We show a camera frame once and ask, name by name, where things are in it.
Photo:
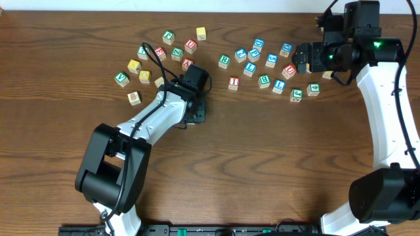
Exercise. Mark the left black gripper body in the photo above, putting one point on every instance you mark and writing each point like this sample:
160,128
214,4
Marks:
199,115

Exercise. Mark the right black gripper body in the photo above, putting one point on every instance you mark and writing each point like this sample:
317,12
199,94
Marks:
302,58

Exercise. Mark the green block R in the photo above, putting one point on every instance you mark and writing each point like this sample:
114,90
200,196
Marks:
224,61

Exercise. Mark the yellow block O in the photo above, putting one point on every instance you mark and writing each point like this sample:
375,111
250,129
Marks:
144,76

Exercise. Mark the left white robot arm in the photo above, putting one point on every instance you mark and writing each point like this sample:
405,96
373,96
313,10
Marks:
113,170

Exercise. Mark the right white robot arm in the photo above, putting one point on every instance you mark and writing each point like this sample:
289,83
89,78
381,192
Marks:
389,194

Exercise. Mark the green block 4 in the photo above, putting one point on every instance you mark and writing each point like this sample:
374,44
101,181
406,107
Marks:
313,89

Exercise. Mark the blue block D right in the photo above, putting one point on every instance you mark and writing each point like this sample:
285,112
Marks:
286,49

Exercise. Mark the blue block d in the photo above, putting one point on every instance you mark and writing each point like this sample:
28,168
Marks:
286,49
258,44

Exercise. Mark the red block U right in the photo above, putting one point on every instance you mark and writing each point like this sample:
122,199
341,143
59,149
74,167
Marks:
289,71

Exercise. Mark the red block u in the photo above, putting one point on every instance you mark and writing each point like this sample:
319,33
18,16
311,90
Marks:
289,71
190,46

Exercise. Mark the green block J lower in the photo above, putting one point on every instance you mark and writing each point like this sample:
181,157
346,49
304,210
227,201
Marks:
296,95

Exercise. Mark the green block j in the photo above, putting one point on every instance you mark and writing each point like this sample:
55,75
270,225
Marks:
168,37
296,95

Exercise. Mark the wooden block red side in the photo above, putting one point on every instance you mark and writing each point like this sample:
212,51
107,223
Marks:
159,82

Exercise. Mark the blue block 5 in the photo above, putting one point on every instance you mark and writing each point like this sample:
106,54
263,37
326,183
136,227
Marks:
271,60

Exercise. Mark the blue block L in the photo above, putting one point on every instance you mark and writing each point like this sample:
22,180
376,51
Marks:
279,86

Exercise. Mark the red block I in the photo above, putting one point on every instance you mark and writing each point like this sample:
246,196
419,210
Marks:
234,83

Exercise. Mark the red block A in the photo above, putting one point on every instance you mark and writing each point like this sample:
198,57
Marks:
186,63

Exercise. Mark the green block Z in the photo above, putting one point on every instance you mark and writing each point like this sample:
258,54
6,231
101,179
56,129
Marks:
177,54

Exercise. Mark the green block B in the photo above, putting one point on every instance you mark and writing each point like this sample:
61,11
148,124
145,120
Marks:
264,81

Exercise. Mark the blue block D upper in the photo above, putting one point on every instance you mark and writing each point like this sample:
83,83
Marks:
258,44

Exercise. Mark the wooden picture block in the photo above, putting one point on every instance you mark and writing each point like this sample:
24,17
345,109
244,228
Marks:
134,98

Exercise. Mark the red block U left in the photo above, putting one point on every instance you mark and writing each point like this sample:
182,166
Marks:
190,46

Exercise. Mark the blue block P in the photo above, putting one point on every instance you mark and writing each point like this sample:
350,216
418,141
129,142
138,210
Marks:
253,55

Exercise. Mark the red block E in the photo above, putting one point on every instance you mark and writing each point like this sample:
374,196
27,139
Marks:
161,53

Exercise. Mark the blue block 2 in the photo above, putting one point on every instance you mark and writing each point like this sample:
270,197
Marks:
240,55

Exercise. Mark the yellow block A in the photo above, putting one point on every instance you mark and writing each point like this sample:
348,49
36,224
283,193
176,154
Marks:
134,66

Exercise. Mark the green block J top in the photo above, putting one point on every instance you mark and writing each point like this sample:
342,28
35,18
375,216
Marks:
168,37

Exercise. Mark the green block 7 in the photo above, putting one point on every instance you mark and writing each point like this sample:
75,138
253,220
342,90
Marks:
143,53

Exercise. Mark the yellow block S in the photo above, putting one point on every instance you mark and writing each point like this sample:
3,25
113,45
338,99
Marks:
201,33

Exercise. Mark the green block V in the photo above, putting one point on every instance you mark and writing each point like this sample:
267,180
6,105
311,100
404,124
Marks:
121,79

